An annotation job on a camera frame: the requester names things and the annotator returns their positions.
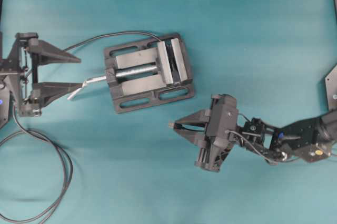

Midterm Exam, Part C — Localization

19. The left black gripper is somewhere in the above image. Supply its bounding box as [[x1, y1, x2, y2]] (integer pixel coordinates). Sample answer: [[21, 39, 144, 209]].
[[1, 33, 82, 117]]

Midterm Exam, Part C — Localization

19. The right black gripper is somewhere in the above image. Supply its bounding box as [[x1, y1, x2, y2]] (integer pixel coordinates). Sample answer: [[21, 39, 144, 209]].
[[173, 94, 239, 172]]

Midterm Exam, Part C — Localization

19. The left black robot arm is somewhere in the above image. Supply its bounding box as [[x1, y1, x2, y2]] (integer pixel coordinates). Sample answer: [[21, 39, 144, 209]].
[[1, 33, 82, 127]]

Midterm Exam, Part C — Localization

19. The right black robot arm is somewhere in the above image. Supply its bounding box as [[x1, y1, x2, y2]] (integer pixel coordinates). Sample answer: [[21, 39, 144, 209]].
[[172, 68, 336, 172]]

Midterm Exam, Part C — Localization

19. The black bench vise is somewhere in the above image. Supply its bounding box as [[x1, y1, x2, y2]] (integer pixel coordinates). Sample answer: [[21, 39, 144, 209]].
[[104, 33, 194, 114]]

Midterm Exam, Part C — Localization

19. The silver vise handle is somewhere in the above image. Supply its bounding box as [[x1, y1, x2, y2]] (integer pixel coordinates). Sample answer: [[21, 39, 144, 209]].
[[67, 75, 106, 100]]

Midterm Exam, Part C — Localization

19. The black female connector cable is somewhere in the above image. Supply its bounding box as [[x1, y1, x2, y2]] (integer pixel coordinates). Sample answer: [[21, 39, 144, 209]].
[[0, 31, 164, 224]]

